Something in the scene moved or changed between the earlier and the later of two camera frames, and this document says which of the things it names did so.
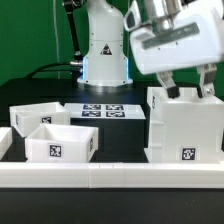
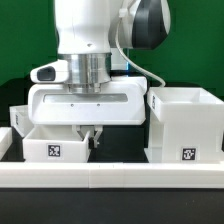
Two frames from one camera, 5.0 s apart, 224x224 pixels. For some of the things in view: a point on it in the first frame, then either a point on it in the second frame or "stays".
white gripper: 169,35 → 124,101
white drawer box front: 61,143 stays
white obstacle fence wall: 90,175 stays
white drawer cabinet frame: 187,129 stays
